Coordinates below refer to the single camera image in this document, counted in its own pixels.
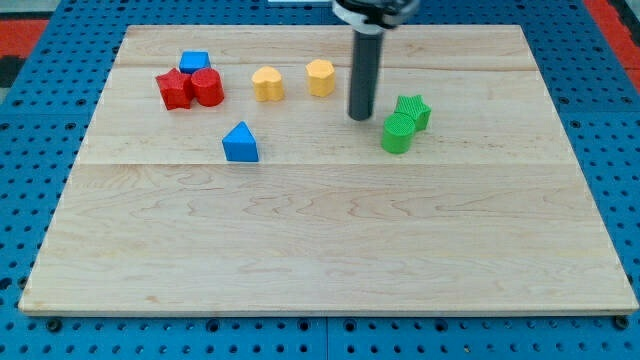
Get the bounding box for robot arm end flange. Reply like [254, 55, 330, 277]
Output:
[332, 0, 421, 35]

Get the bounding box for blue triangle block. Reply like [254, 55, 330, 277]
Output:
[222, 121, 259, 162]

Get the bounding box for green cylinder block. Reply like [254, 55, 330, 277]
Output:
[381, 113, 416, 154]

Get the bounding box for wooden board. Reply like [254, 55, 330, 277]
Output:
[19, 25, 638, 317]

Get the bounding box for yellow hexagon block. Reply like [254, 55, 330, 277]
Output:
[305, 59, 335, 97]

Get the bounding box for yellow heart block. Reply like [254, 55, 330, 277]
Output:
[251, 66, 285, 102]

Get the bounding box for green star block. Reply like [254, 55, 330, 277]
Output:
[395, 95, 431, 131]

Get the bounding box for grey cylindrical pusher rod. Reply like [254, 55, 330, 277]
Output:
[348, 31, 384, 121]

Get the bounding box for red cylinder block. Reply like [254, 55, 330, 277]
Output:
[191, 68, 225, 107]

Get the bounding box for red star block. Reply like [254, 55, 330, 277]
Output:
[155, 68, 194, 110]

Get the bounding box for blue cube block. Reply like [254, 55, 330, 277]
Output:
[179, 51, 211, 74]

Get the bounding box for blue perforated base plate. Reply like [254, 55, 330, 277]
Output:
[1, 1, 639, 359]

